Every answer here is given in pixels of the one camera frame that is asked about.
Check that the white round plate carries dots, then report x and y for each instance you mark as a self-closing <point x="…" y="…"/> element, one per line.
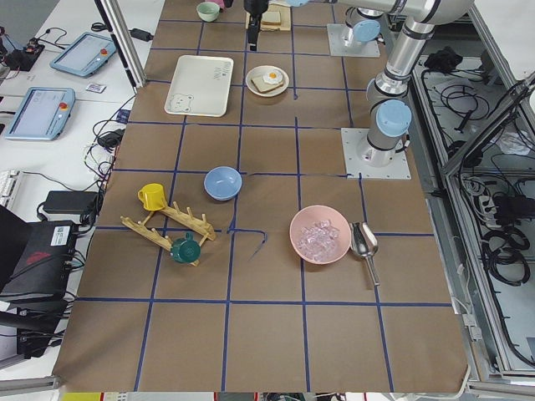
<point x="261" y="70"/>

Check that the black power adapter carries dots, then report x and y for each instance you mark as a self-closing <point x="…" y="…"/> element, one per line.
<point x="69" y="202"/>

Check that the small black adapter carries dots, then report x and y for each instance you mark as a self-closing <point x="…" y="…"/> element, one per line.
<point x="141" y="34"/>

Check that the dark green mug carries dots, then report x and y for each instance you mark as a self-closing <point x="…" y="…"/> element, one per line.
<point x="185" y="249"/>

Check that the yellow mug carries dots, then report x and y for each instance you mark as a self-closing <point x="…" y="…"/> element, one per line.
<point x="152" y="196"/>

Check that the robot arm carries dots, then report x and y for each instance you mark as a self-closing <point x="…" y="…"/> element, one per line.
<point x="355" y="15"/>
<point x="390" y="117"/>

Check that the teach pendant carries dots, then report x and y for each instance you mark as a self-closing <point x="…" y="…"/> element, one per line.
<point x="42" y="115"/>
<point x="85" y="55"/>

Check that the fried egg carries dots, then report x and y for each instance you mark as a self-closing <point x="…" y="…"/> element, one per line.
<point x="272" y="77"/>

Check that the brown paper table cover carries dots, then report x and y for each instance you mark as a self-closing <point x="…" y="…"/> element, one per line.
<point x="250" y="314"/>

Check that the pink bowl with ice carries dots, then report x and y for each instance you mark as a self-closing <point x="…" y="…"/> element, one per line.
<point x="320" y="234"/>

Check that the aluminium frame post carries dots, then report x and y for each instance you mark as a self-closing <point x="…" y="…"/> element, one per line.
<point x="115" y="23"/>

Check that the light green bowl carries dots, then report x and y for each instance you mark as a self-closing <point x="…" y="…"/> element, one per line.
<point x="208" y="11"/>

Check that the far teach pendant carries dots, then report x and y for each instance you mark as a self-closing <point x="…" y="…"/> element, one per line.
<point x="85" y="55"/>

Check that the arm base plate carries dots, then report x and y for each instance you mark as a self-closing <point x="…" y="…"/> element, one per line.
<point x="362" y="160"/>
<point x="358" y="41"/>

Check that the wooden cutting board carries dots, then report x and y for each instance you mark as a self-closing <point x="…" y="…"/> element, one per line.
<point x="286" y="18"/>

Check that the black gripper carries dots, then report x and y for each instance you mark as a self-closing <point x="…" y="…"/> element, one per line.
<point x="255" y="6"/>

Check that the metal scoop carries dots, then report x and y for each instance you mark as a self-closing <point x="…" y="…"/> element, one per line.
<point x="364" y="245"/>

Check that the blue bowl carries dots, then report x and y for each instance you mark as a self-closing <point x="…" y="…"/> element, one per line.
<point x="223" y="183"/>

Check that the black laptop computer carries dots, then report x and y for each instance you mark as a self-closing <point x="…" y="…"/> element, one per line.
<point x="35" y="258"/>

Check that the bread slice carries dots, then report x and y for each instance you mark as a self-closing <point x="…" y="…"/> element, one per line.
<point x="272" y="18"/>
<point x="264" y="88"/>

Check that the white bear tray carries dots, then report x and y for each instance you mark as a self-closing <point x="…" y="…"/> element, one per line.
<point x="200" y="86"/>

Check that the near teach pendant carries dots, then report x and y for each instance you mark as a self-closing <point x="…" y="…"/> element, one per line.
<point x="42" y="115"/>

